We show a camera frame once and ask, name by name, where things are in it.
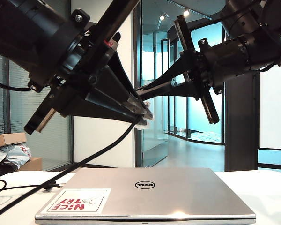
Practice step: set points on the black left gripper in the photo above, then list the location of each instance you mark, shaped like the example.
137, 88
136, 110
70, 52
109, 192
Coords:
89, 58

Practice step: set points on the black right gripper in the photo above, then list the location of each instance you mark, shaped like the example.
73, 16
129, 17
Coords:
220, 61

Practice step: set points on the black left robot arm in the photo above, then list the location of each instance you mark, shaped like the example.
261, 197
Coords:
25, 30

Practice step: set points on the curved glass partition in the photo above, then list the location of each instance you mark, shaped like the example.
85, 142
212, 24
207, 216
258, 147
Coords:
194, 133

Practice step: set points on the ceiling spot light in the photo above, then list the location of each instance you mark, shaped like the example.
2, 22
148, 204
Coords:
186, 11
162, 17

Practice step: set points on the low brown cardboard box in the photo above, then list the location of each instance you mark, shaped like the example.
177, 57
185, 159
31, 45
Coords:
34, 164

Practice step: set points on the silver Dell laptop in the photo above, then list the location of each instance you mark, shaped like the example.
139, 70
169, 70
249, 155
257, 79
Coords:
142, 201

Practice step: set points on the grey plastic mailing bag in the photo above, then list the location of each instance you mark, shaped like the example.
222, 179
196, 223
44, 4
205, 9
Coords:
16, 152

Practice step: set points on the black bag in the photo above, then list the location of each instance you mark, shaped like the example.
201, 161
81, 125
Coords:
2, 170

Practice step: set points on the glass door black frame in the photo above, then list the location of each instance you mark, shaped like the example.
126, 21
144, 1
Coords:
154, 145

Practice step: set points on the black door frame pillar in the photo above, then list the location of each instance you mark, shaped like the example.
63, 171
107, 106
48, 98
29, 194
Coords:
241, 129

